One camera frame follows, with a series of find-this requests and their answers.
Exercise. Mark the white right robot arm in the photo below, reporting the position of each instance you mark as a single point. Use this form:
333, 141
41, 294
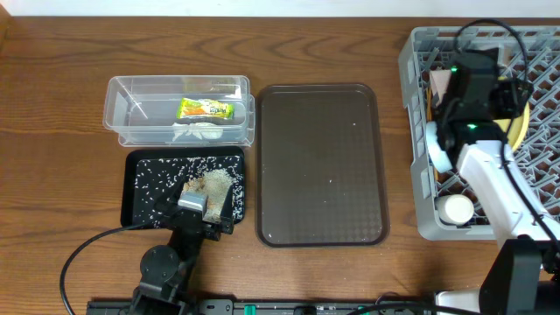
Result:
465, 136

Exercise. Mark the white paper cup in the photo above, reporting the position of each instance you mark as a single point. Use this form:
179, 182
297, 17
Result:
454, 209

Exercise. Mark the grey dishwasher rack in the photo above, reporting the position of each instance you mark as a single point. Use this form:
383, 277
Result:
431, 48

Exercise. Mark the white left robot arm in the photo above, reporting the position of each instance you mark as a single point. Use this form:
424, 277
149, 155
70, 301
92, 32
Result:
166, 269

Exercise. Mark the dark brown serving tray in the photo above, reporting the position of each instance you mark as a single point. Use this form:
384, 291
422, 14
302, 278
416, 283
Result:
320, 171

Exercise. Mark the green snack wrapper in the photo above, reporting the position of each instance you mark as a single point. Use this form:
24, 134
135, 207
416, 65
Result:
189, 108

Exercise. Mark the white tissue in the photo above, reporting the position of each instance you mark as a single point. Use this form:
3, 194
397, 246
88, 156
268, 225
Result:
200, 130

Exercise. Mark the leftover noodles and rice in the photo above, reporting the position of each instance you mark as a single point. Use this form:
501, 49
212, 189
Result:
211, 176

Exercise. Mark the yellow round plate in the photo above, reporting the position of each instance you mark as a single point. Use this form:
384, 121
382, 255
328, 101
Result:
516, 129

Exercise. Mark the clear plastic waste bin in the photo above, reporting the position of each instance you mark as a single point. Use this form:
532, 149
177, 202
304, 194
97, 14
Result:
141, 109

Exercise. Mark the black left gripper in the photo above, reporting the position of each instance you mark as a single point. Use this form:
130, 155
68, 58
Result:
195, 220

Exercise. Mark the black waste tray bin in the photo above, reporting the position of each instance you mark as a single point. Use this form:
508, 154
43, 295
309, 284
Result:
134, 157

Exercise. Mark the white bowl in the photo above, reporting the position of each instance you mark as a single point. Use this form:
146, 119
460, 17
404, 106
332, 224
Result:
439, 80

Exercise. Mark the blue bowl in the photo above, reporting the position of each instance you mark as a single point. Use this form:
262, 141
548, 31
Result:
438, 156

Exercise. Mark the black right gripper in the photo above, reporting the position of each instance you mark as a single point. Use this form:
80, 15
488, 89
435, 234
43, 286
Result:
509, 94

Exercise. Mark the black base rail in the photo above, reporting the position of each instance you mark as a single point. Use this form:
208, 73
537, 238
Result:
230, 307

